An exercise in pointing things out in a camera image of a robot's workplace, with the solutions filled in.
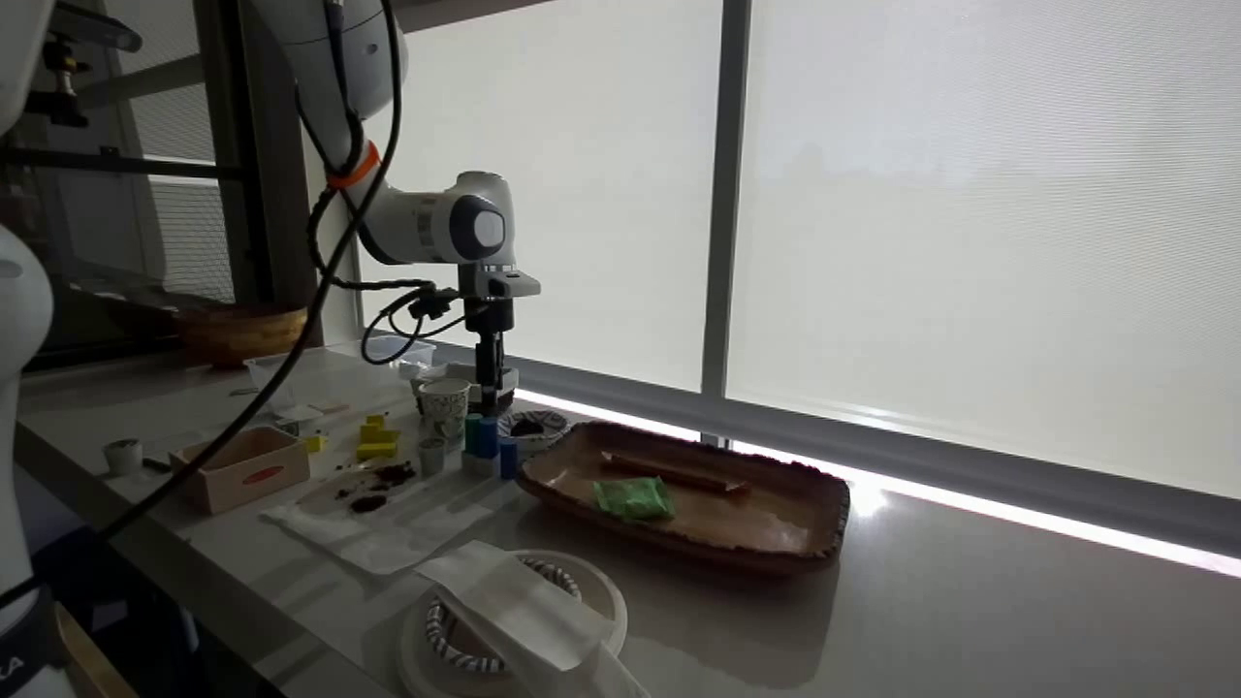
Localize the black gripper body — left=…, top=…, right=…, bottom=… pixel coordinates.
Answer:
left=467, top=299, right=511, bottom=416

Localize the blue cylinder block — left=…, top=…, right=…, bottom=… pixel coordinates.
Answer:
left=467, top=416, right=501, bottom=459

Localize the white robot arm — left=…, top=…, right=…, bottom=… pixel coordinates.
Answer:
left=0, top=0, right=539, bottom=539

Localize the yellow block stack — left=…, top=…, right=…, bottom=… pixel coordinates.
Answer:
left=355, top=416, right=399, bottom=463

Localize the patterned paper cup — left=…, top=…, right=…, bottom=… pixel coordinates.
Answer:
left=415, top=377, right=468, bottom=477

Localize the small dark bowl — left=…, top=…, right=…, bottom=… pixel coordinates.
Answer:
left=508, top=411, right=570, bottom=452

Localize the green candy packet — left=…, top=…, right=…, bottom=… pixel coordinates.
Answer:
left=595, top=477, right=674, bottom=522

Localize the brown wrapped stick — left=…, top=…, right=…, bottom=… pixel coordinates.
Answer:
left=602, top=449, right=748, bottom=498

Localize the white paper sheet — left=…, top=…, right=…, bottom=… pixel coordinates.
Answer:
left=269, top=473, right=515, bottom=578

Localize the brown wooden tray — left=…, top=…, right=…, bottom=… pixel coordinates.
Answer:
left=515, top=423, right=850, bottom=578

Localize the woven basket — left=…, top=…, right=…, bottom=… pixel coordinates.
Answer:
left=180, top=310, right=305, bottom=367

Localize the small wooden box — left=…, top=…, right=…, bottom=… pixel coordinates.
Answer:
left=181, top=428, right=311, bottom=517

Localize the white folded napkin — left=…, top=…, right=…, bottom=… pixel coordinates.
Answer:
left=421, top=543, right=611, bottom=675

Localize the white paper plate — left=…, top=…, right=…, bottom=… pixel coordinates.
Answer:
left=395, top=543, right=652, bottom=698

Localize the small white cup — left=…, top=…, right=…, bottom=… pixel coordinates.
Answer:
left=105, top=437, right=144, bottom=477

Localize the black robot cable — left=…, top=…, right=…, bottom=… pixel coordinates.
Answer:
left=0, top=0, right=467, bottom=610

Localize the window frame post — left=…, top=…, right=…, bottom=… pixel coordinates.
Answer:
left=700, top=0, right=753, bottom=398

